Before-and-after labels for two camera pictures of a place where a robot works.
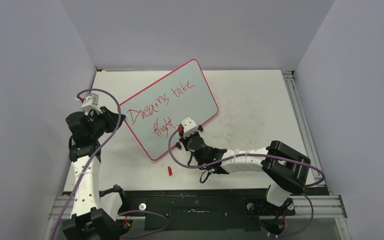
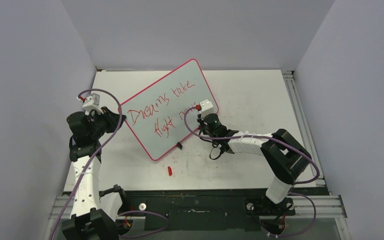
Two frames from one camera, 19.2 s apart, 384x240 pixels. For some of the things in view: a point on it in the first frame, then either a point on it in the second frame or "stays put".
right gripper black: [184, 140] -> [200, 120]
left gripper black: [111, 118] stays put
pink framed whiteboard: [154, 113] stays put
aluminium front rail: [324, 207] stays put
